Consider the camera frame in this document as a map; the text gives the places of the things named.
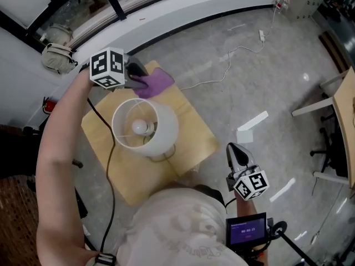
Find person's right forearm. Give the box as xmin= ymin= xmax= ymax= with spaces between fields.
xmin=235 ymin=195 xmax=257 ymax=218

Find white table lamp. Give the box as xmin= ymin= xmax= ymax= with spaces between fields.
xmin=111 ymin=98 xmax=180 ymax=163

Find long wooden white-legged table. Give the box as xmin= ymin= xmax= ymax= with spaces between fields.
xmin=291 ymin=66 xmax=355 ymax=190

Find black barrier post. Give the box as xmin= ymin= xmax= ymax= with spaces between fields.
xmin=267 ymin=221 xmax=318 ymax=266

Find square wooden table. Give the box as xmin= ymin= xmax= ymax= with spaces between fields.
xmin=80 ymin=60 xmax=220 ymax=207

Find brown wooden steps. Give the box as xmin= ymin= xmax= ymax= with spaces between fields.
xmin=318 ymin=31 xmax=351 ymax=73

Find purple cloth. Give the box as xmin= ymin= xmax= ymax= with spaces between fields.
xmin=133 ymin=67 xmax=175 ymax=99

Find beige backpack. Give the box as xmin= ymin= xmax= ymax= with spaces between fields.
xmin=40 ymin=42 xmax=78 ymax=74

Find black framed window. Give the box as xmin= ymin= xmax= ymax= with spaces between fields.
xmin=0 ymin=0 xmax=275 ymax=52

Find white power cable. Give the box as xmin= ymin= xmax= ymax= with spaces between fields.
xmin=179 ymin=7 xmax=278 ymax=91

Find person's left forearm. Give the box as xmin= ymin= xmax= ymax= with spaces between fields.
xmin=35 ymin=70 xmax=97 ymax=182

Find person's white t-shirt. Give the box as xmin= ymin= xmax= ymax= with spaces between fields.
xmin=116 ymin=187 xmax=250 ymax=266

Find chest-mounted monitor screen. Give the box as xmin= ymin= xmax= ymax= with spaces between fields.
xmin=225 ymin=212 xmax=268 ymax=253

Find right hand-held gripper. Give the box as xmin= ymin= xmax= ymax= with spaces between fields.
xmin=226 ymin=142 xmax=270 ymax=202

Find small white bottle rack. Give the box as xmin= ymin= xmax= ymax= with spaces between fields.
xmin=274 ymin=0 xmax=292 ymax=12

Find white paper sheet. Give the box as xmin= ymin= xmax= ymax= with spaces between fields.
xmin=236 ymin=130 xmax=253 ymax=144

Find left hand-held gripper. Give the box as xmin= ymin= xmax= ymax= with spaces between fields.
xmin=89 ymin=47 xmax=150 ymax=91

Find red fire extinguisher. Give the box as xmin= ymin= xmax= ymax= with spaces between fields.
xmin=42 ymin=97 xmax=58 ymax=115

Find black strap buckle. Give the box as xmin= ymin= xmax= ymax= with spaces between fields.
xmin=94 ymin=253 xmax=116 ymax=265

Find black office chair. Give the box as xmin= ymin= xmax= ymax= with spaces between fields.
xmin=0 ymin=125 xmax=84 ymax=193
xmin=310 ymin=104 xmax=349 ymax=177

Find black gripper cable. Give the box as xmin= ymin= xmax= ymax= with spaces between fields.
xmin=87 ymin=98 xmax=116 ymax=253

